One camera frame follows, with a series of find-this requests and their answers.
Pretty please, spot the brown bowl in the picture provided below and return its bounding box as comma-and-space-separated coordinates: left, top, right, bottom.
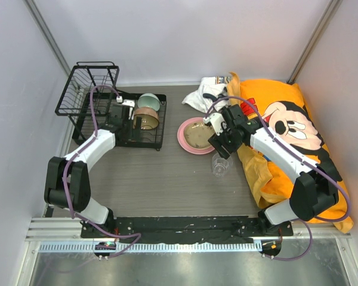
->
134, 107, 159, 130

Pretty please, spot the clear glass cup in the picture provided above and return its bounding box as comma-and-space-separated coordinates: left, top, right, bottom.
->
211, 153, 233, 177

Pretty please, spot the cream floral plate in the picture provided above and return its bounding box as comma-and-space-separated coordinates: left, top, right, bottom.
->
183, 121, 215, 150

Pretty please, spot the clear textured glass plate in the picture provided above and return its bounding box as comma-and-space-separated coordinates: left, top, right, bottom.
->
184, 122, 214, 148

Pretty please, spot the pink plate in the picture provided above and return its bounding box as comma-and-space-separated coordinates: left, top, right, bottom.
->
177, 117, 215, 155

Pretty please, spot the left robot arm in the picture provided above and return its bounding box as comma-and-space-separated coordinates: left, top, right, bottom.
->
44, 100, 135, 238

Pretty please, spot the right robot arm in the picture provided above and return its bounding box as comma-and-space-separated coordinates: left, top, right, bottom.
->
203, 105, 341, 235

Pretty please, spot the light green bowl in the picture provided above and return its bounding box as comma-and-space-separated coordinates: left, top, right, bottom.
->
137, 93, 161, 111

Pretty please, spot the white printed t-shirt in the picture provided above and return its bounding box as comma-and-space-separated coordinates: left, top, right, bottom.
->
182, 76, 232, 113

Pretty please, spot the orange cartoon pillow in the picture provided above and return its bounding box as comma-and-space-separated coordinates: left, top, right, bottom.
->
226, 71, 354, 234

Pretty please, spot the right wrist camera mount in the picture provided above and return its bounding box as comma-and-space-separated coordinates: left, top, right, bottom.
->
203, 113, 227, 136

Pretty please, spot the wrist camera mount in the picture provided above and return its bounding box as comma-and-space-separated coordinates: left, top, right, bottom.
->
116, 95, 135, 111
203, 113, 227, 136

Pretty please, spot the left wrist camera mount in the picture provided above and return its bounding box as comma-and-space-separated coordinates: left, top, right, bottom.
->
116, 95, 135, 111

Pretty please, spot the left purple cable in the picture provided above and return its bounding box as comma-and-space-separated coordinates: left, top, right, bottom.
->
62, 85, 142, 259

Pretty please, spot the purple cable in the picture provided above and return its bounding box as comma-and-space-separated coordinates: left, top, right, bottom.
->
204, 95, 352, 262
62, 85, 142, 259

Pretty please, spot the black wire dish rack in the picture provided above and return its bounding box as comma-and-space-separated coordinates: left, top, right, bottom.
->
55, 61, 166, 151

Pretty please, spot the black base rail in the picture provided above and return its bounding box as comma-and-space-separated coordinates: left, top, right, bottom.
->
80, 216, 295, 244

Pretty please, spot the white slotted cable duct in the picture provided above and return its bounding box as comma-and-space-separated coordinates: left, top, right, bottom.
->
38, 240, 262, 253

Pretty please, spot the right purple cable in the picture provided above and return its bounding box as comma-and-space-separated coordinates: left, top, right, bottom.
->
204, 95, 352, 262

